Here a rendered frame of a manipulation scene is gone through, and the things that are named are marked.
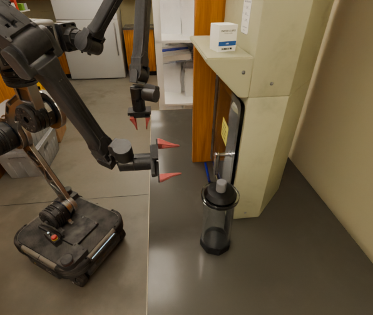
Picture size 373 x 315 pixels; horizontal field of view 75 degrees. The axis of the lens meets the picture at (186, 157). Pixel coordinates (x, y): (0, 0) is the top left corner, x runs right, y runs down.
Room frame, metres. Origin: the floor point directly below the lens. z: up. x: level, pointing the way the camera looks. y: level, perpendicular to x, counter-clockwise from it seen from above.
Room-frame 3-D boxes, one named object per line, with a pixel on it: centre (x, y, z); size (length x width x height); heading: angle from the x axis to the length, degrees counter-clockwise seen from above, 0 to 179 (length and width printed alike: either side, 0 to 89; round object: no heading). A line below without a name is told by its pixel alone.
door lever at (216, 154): (0.65, -0.12, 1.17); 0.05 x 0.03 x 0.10; 96
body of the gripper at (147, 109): (1.02, 0.21, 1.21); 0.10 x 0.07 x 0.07; 97
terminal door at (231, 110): (0.76, -0.13, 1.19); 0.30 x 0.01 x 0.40; 6
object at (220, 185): (0.50, -0.10, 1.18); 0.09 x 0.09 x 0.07
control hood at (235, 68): (0.75, -0.08, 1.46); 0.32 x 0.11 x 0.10; 6
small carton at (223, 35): (0.68, -0.09, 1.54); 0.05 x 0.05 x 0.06; 20
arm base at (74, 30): (1.25, 0.52, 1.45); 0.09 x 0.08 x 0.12; 154
